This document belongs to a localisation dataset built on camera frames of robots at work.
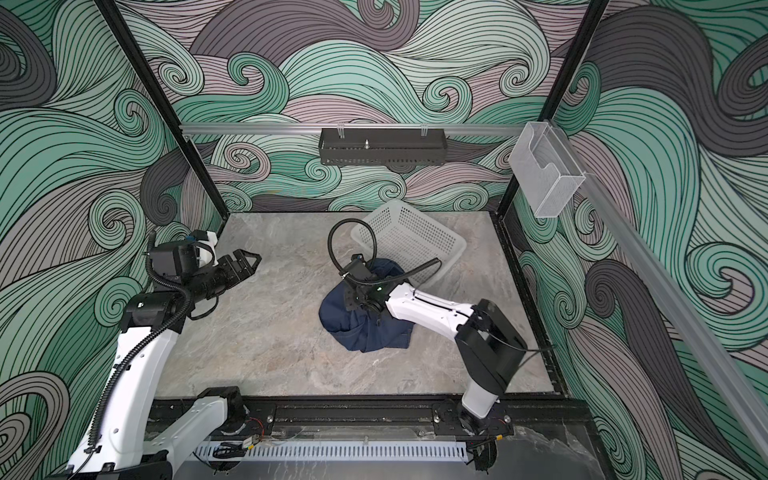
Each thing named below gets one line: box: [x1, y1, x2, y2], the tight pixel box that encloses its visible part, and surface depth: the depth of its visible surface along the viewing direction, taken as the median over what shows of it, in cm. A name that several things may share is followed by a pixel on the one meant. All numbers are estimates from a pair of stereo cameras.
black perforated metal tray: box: [318, 128, 448, 166], surface depth 97 cm
